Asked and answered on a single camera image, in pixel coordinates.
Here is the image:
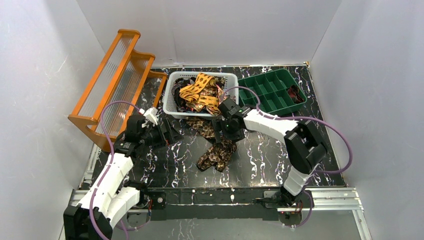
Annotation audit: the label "black brown floral tie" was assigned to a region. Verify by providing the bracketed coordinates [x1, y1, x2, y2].
[186, 117, 237, 172]

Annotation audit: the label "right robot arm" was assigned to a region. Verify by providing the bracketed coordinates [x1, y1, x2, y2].
[211, 99, 328, 207]

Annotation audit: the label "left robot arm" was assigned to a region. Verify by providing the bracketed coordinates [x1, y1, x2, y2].
[63, 112, 183, 240]

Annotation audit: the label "white plastic basket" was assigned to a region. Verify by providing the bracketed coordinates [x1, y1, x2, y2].
[162, 71, 239, 120]

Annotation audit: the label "yellow patterned tie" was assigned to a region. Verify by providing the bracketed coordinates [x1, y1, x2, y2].
[179, 73, 221, 116]

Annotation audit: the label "green compartment tray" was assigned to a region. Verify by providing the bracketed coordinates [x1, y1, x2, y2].
[238, 68, 307, 116]

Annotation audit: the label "orange wooden rack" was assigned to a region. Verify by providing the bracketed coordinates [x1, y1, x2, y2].
[68, 29, 167, 152]

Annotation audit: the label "rolled dark red tie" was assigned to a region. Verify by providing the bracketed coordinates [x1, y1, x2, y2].
[287, 85, 304, 104]

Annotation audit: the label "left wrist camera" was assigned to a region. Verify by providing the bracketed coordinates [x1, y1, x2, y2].
[138, 107, 158, 127]

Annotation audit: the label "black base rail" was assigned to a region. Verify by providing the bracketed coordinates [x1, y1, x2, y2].
[144, 187, 285, 221]

